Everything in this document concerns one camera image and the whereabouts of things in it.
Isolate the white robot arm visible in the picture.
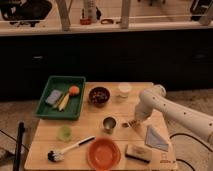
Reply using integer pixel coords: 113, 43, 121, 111
135, 85, 213, 145

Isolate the small metal cup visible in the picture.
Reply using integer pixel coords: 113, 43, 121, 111
103, 117, 116, 134

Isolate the white plastic cup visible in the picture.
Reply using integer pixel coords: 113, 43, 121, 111
118, 82, 132, 98

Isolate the green plastic cup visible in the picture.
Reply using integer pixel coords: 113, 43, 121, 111
57, 125, 71, 142

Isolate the blue folded cloth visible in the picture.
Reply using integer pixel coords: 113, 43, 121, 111
145, 125, 169, 151

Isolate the orange plastic bowl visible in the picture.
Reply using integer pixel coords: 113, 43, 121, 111
87, 138, 121, 171

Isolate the dark maroon bowl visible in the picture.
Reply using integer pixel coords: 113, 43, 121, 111
89, 87, 110, 107

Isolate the orange toy fruit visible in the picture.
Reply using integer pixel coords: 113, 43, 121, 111
69, 86, 80, 96

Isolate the green plastic tray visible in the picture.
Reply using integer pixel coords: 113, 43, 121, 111
36, 76, 86, 120

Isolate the blue grey sponge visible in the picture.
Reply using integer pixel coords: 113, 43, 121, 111
45, 89, 62, 105

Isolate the white dish brush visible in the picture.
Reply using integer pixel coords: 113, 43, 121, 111
47, 136, 95, 162

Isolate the black pole stand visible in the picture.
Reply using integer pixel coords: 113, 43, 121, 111
13, 122, 25, 171

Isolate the black office chair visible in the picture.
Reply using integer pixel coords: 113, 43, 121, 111
0, 0, 52, 27

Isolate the black cable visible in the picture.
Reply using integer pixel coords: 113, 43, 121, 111
168, 132, 213, 171

